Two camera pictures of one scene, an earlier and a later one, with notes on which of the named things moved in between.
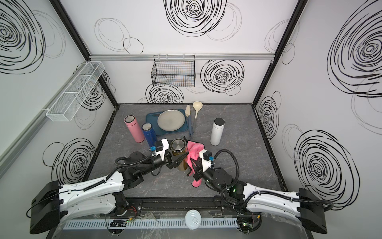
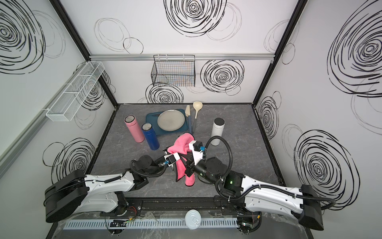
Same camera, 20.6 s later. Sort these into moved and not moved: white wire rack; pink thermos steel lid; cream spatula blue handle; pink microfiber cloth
Moved: pink microfiber cloth
Not moved: white wire rack; pink thermos steel lid; cream spatula blue handle
